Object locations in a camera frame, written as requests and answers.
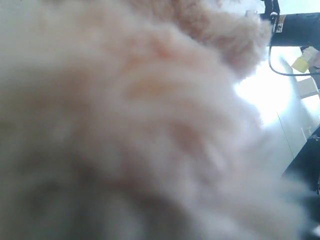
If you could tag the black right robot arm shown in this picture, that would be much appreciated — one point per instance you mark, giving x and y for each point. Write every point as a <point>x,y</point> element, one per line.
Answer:
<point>295,30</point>

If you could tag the tan teddy bear striped sweater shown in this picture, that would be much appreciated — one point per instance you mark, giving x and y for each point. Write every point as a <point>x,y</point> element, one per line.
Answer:
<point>120,120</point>

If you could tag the yellow paper tag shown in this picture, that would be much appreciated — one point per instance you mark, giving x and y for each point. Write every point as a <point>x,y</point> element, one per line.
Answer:
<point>301,65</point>

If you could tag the dark background furniture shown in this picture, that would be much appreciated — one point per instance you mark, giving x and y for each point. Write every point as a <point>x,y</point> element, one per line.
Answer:
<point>306,164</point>

